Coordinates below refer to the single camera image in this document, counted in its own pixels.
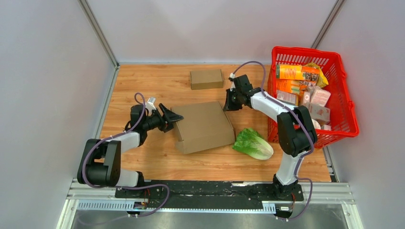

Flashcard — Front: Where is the red plastic basket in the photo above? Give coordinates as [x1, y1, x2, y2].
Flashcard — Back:
[268, 46, 360, 148]

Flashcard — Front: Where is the aluminium frame post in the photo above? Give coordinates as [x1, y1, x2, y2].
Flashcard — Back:
[311, 0, 346, 49]
[78, 0, 119, 69]

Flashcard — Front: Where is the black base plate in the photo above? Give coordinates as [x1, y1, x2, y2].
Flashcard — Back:
[114, 180, 304, 211]

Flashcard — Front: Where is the pink white package lower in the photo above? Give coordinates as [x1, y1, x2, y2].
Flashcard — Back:
[305, 103, 330, 125]

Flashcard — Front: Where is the yellow snack bag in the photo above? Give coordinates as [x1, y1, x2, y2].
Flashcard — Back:
[305, 62, 329, 88]

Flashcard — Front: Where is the aluminium frame post left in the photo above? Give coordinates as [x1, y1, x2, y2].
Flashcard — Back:
[78, 0, 119, 69]

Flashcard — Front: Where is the brown cardboard box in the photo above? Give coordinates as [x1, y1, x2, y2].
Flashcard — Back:
[190, 69, 224, 90]

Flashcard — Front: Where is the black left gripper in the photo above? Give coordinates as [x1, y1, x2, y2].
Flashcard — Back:
[143, 104, 183, 133]

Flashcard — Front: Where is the brown cardboard sheet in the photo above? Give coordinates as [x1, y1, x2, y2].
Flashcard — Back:
[171, 101, 235, 154]

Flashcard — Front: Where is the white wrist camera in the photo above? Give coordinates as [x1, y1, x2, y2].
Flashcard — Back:
[146, 97, 156, 112]
[228, 73, 235, 91]

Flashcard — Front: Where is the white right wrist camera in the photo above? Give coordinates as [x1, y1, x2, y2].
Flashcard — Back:
[228, 73, 235, 91]

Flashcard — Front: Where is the aluminium frame post right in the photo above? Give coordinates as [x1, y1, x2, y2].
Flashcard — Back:
[311, 0, 346, 49]

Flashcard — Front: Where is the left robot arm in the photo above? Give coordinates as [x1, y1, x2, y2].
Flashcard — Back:
[77, 104, 184, 198]

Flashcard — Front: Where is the orange sponge pack lower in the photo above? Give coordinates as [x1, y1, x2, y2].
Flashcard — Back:
[276, 79, 301, 94]

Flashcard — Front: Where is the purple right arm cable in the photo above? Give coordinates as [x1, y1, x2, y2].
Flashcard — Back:
[232, 61, 315, 221]

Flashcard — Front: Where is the pink snack package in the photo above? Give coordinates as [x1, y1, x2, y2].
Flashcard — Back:
[310, 88, 331, 107]

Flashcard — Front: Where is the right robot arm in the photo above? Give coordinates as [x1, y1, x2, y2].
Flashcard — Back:
[223, 73, 317, 200]

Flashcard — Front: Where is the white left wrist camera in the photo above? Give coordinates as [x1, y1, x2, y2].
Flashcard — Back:
[146, 97, 156, 112]

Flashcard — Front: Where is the green lettuce head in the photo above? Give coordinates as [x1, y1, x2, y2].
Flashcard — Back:
[232, 128, 274, 160]

